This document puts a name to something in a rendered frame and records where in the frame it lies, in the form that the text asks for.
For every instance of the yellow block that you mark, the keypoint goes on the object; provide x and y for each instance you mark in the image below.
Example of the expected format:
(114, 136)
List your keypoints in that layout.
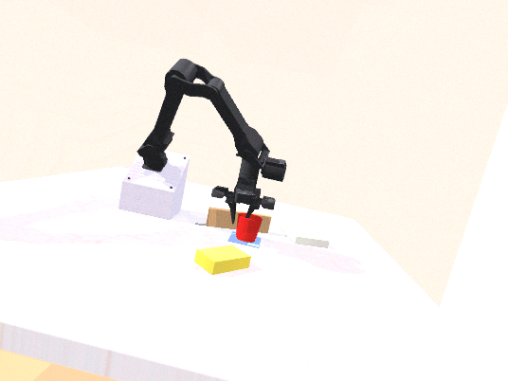
(222, 259)

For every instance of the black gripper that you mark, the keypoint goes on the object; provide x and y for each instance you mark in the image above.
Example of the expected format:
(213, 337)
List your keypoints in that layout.
(220, 192)

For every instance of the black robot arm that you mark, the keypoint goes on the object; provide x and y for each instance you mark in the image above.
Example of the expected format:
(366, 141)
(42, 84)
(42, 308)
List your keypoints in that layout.
(248, 142)

